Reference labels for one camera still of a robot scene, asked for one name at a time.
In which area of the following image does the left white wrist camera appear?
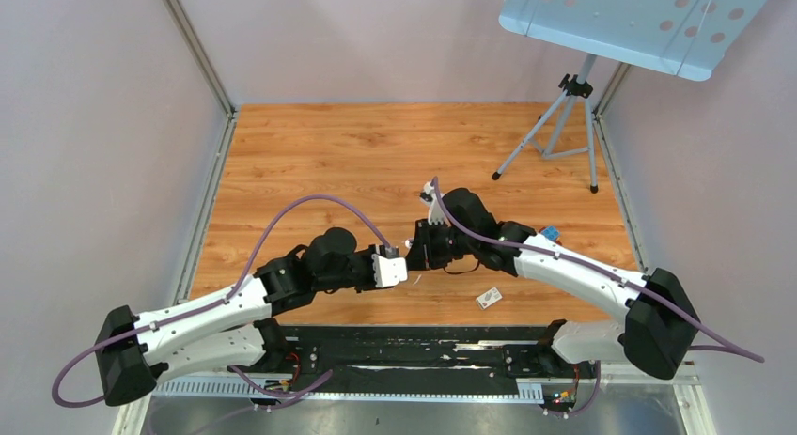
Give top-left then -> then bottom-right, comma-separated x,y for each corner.
371,245 -> 408,289

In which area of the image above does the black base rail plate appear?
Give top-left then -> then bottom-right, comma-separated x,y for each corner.
133,324 -> 624,403

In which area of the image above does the light blue perforated tray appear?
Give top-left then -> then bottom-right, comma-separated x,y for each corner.
499,0 -> 768,82

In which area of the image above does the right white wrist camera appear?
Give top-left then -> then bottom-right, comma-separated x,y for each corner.
419,180 -> 447,225

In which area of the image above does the blue orange toy block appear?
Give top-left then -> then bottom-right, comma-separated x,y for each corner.
539,225 -> 561,242

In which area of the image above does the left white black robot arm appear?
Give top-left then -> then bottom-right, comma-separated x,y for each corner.
96,227 -> 407,407

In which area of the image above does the grey tripod stand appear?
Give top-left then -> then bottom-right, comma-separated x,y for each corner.
491,54 -> 600,194

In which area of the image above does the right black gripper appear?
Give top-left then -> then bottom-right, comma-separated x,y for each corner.
404,218 -> 477,272

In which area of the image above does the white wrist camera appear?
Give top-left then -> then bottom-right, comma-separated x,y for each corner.
419,180 -> 447,225
371,245 -> 408,289

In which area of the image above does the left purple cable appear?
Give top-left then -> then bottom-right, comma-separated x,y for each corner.
51,194 -> 398,410

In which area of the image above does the small white staple box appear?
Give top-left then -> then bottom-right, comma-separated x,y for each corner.
476,287 -> 503,310

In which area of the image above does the purple cable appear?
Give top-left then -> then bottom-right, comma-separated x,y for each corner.
51,194 -> 398,410
431,176 -> 766,365

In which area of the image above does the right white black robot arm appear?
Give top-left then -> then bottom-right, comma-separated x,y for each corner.
405,183 -> 699,380

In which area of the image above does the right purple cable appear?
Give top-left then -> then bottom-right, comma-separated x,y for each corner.
431,176 -> 766,365

